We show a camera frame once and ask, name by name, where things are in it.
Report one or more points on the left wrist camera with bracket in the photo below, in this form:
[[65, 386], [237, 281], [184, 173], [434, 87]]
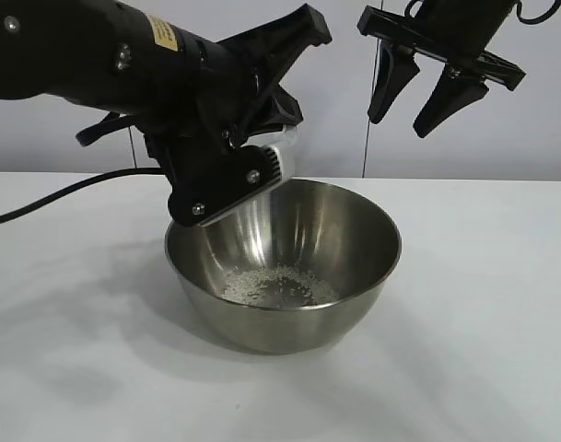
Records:
[[215, 184]]

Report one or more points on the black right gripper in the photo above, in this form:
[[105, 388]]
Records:
[[459, 27]]

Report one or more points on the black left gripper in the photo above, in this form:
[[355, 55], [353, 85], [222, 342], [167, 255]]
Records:
[[252, 64]]

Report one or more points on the stainless steel mixing bowl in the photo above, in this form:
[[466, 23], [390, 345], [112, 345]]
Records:
[[307, 239]]

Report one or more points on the white rice grains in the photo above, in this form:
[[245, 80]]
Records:
[[243, 290]]

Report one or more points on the clear plastic measuring cup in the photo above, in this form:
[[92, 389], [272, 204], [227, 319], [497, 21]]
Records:
[[291, 133]]

